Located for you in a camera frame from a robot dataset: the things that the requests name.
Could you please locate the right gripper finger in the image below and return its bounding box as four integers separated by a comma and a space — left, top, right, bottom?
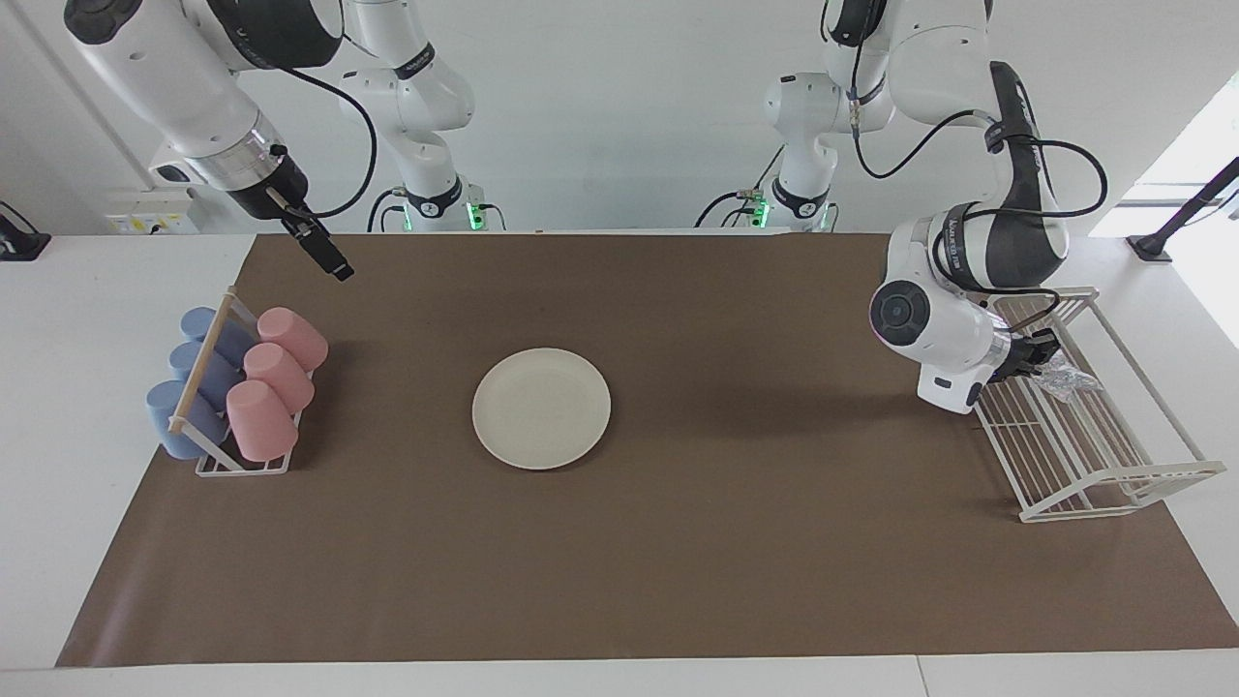
305, 232, 355, 283

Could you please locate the cream round plate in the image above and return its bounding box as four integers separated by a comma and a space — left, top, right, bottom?
471, 348, 612, 471

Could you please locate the pink plastic cup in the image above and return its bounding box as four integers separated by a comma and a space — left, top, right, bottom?
243, 343, 316, 414
226, 379, 299, 463
257, 307, 329, 373

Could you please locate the blue plastic cup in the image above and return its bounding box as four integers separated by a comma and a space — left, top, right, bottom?
145, 380, 231, 460
168, 341, 243, 408
180, 307, 257, 367

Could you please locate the cup rack with wooden bar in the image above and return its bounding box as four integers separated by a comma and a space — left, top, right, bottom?
168, 287, 309, 477

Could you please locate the brown table mat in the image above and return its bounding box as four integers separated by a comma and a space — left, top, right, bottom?
55, 232, 1239, 667

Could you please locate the black right base cable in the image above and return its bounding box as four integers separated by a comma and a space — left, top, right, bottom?
366, 187, 408, 233

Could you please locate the black base cable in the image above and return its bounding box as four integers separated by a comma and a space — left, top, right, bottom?
366, 187, 408, 233
694, 145, 785, 230

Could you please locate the white wire dish rack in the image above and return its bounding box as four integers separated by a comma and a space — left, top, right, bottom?
973, 287, 1226, 524

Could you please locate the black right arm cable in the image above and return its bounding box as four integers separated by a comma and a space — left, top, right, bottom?
261, 63, 378, 219

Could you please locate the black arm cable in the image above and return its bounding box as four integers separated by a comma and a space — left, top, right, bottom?
261, 63, 378, 219
847, 0, 1109, 335

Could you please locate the white wall power socket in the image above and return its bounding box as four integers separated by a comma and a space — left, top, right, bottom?
105, 187, 201, 235

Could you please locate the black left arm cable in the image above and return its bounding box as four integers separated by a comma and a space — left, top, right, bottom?
847, 0, 1109, 335

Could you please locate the black clamp mount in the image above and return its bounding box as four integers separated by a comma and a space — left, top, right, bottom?
0, 200, 51, 262

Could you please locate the black left base cable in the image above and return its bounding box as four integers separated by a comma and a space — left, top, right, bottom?
694, 145, 785, 230

